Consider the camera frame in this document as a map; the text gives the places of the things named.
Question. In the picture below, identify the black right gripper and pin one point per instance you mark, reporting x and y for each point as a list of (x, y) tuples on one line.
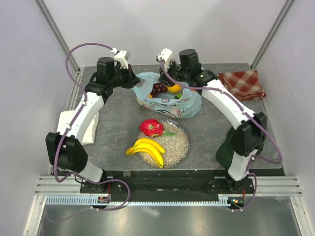
[(164, 77)]

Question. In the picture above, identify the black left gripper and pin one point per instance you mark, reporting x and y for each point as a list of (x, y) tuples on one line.
[(132, 79)]

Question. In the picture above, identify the light blue plastic bag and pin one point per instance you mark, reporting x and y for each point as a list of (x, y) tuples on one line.
[(188, 106)]

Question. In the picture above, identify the red fake dragon fruit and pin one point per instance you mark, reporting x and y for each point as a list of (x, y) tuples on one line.
[(154, 128)]

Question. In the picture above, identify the yellow fake banana bunch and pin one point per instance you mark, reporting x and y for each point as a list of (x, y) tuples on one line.
[(150, 147)]

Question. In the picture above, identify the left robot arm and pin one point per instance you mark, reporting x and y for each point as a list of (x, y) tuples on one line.
[(65, 150)]

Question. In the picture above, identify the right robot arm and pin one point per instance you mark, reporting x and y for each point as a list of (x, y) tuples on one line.
[(245, 121)]

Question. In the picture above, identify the yellow fake lemon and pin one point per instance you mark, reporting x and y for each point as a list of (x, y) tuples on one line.
[(174, 89)]

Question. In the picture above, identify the dark purple fake grapes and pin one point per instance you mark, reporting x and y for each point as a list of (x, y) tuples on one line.
[(157, 89)]

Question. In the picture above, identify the white folded towel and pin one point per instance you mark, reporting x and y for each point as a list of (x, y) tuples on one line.
[(89, 136)]

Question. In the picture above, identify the red checkered cloth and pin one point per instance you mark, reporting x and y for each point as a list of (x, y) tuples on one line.
[(244, 85)]

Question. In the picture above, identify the speckled round plate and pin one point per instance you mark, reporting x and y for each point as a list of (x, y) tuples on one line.
[(176, 147)]

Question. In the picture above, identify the dark green baseball cap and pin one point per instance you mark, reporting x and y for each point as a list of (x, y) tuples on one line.
[(240, 144)]

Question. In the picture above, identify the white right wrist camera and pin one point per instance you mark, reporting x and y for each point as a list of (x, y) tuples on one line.
[(165, 57)]

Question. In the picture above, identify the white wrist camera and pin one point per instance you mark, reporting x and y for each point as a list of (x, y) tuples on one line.
[(121, 57), (165, 57)]

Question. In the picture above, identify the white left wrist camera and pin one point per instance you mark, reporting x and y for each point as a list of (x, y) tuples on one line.
[(121, 57)]

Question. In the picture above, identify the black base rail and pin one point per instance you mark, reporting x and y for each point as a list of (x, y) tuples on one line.
[(170, 185)]

